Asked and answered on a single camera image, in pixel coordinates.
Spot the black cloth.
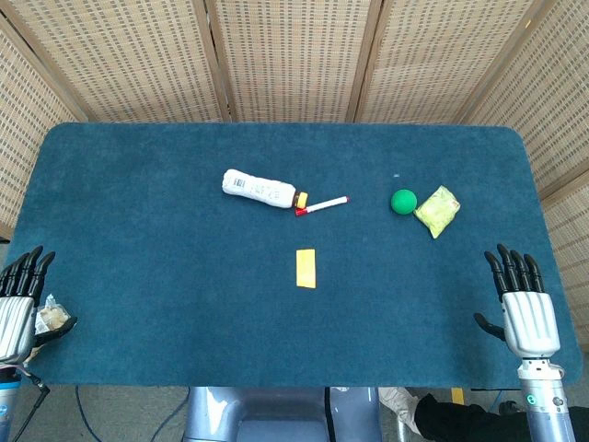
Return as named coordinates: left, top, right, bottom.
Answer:
left=415, top=393, right=589, bottom=442

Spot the white crumpled cloth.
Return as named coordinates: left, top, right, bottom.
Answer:
left=379, top=386, right=422, bottom=436

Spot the grey robot torso base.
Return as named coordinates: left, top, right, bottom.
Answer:
left=181, top=385, right=381, bottom=442

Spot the blue carpet table mat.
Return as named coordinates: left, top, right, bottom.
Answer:
left=7, top=121, right=583, bottom=390

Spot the woven bamboo folding screen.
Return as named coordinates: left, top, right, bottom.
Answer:
left=0, top=0, right=589, bottom=351

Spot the yellow-green snack packet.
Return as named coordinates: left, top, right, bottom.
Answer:
left=413, top=184, right=462, bottom=239

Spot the black cable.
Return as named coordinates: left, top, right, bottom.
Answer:
left=9, top=370, right=51, bottom=442

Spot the clear wrapped snack packet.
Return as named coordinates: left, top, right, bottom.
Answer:
left=33, top=294, right=72, bottom=336

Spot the white red marker pen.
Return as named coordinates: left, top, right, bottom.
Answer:
left=294, top=195, right=352, bottom=218

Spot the green ball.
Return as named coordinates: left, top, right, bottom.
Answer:
left=390, top=188, right=419, bottom=215

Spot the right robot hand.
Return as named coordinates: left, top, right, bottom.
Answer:
left=473, top=243, right=561, bottom=358

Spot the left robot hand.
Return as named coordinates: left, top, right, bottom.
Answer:
left=0, top=245, right=78, bottom=365

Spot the white plastic bottle yellow cap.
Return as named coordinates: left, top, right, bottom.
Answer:
left=222, top=169, right=309, bottom=210

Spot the blue cable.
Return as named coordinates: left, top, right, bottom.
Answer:
left=75, top=385, right=191, bottom=442

